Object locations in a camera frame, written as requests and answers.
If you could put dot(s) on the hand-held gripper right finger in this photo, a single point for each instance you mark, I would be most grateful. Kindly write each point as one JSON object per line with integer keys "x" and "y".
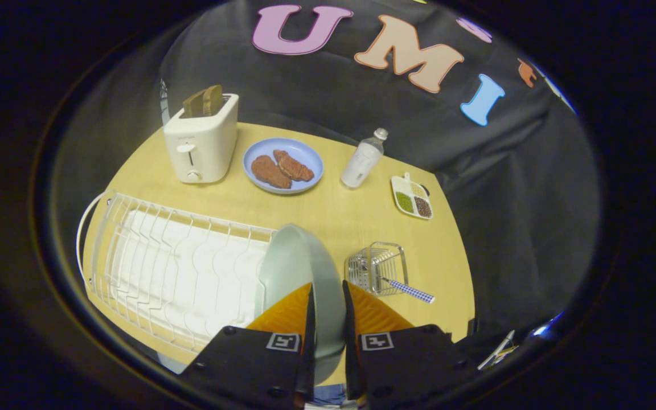
{"x": 349, "y": 341}

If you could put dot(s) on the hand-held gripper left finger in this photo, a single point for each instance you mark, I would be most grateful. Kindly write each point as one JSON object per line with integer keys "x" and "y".
{"x": 308, "y": 341}

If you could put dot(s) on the pale green plate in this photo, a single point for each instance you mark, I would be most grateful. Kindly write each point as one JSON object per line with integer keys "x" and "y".
{"x": 296, "y": 265}

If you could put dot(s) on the white divided dish with beans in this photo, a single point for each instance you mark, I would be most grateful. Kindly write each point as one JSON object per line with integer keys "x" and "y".
{"x": 412, "y": 198}

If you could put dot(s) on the blue plate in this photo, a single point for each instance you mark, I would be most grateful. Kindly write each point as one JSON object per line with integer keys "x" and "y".
{"x": 305, "y": 151}

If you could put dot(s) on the brown meat patty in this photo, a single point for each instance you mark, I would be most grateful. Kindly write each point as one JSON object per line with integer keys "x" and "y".
{"x": 270, "y": 172}
{"x": 294, "y": 166}

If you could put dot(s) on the clear plastic bottle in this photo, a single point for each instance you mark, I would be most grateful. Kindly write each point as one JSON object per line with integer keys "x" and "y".
{"x": 362, "y": 162}

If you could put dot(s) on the white toaster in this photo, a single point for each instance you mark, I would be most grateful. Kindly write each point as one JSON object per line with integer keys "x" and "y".
{"x": 200, "y": 142}

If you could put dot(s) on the black backdrop cloth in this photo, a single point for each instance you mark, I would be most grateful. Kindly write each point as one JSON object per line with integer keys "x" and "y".
{"x": 362, "y": 91}

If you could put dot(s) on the brown toast slice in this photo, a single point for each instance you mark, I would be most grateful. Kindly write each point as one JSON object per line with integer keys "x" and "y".
{"x": 213, "y": 99}
{"x": 194, "y": 105}

